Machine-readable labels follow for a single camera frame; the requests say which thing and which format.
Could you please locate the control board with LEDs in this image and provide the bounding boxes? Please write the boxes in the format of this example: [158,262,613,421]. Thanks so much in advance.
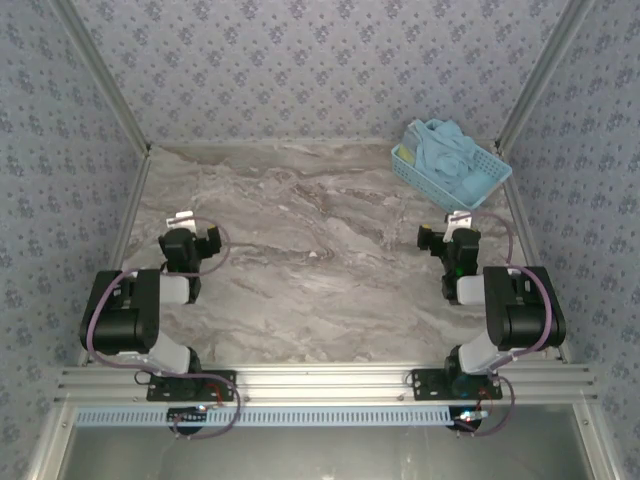
[167,405,209,435]
[448,407,494,436]

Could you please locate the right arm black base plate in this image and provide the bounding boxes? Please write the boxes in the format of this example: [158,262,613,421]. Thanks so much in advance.
[410,368,503,401]

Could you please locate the aluminium frame post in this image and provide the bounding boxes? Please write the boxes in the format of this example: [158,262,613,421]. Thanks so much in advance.
[494,0,596,154]
[49,0,152,156]

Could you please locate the aluminium table side rail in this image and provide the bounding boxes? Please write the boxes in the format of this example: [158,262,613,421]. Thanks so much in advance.
[499,149,571,364]
[77,149,151,366]

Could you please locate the slotted cable duct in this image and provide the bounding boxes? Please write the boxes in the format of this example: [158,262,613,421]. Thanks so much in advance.
[74,405,451,429]

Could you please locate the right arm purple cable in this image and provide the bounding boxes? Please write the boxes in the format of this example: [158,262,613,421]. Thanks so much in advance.
[452,210,566,437]

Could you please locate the blue plastic basket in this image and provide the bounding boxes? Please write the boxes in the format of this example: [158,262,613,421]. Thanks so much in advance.
[390,130,514,212]

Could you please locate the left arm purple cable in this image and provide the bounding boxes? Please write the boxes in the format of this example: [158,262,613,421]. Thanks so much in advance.
[81,215,243,441]

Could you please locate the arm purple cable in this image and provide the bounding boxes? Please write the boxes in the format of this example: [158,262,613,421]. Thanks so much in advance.
[81,215,243,441]
[452,210,566,437]

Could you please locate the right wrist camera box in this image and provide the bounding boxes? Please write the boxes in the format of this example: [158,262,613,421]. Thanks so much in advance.
[445,210,474,242]

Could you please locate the aluminium mounting rail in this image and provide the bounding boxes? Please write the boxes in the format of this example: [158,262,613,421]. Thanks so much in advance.
[54,363,599,405]

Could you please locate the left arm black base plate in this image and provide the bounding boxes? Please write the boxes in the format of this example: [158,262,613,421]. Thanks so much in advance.
[146,369,237,402]

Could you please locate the light blue printed t-shirt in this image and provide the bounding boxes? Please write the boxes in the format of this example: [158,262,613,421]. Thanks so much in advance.
[403,118,494,201]

